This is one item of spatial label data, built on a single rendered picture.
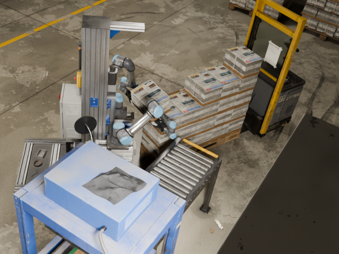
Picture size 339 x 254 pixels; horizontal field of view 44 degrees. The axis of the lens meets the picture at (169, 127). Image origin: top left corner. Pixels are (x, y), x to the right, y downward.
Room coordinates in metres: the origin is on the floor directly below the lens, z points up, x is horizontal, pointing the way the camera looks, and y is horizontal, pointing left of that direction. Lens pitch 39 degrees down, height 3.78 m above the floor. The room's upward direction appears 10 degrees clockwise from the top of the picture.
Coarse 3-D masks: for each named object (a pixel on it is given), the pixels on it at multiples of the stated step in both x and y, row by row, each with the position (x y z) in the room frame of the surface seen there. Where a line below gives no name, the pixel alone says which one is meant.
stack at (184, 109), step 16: (176, 96) 4.22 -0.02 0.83; (176, 112) 3.90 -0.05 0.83; (192, 112) 4.00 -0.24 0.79; (208, 112) 4.19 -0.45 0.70; (224, 112) 4.39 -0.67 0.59; (144, 128) 3.96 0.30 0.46; (192, 128) 4.03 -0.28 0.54; (208, 128) 4.23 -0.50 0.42; (224, 128) 4.43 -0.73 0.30; (144, 144) 3.94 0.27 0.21; (160, 144) 3.72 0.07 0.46; (208, 144) 4.28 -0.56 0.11
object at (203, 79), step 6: (204, 72) 4.50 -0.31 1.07; (192, 78) 4.31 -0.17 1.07; (198, 78) 4.34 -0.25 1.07; (204, 78) 4.36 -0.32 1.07; (210, 78) 4.38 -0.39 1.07; (198, 84) 4.20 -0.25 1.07; (204, 84) 4.23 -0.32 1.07; (210, 84) 4.25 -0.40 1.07; (216, 84) 4.27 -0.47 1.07; (222, 84) 4.30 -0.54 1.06; (210, 90) 4.12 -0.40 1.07
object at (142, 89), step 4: (144, 84) 3.98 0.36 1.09; (148, 84) 3.98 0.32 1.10; (152, 84) 3.98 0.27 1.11; (136, 88) 3.91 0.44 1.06; (140, 88) 3.91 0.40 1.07; (144, 88) 3.92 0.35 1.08; (148, 88) 3.92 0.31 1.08; (152, 88) 3.92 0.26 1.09; (132, 92) 3.85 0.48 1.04; (136, 92) 3.85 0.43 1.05; (140, 92) 3.86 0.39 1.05; (144, 92) 3.86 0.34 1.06; (132, 96) 3.88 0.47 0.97; (136, 96) 3.80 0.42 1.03; (140, 96) 3.80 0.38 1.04; (132, 100) 3.90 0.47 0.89; (136, 100) 3.81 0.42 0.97; (136, 104) 3.84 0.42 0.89
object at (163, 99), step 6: (162, 90) 3.89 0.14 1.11; (150, 96) 3.80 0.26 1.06; (156, 96) 3.80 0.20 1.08; (162, 96) 3.79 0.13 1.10; (168, 96) 3.80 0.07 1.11; (144, 102) 3.71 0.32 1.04; (162, 102) 3.74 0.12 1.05; (168, 102) 3.81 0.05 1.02; (144, 108) 3.69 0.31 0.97; (168, 108) 3.81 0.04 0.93
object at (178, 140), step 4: (176, 140) 3.45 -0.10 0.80; (180, 140) 3.46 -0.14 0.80; (172, 144) 3.37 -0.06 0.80; (176, 144) 3.38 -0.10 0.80; (168, 148) 3.30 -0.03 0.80; (172, 148) 3.31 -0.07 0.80; (164, 152) 3.23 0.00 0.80; (168, 152) 3.24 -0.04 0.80; (160, 156) 3.15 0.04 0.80; (164, 156) 3.17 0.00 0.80; (156, 160) 3.09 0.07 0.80; (160, 160) 3.10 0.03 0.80; (152, 164) 3.02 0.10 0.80; (156, 164) 3.03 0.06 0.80; (148, 168) 2.95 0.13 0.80; (152, 168) 2.96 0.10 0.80; (148, 172) 2.90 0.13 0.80
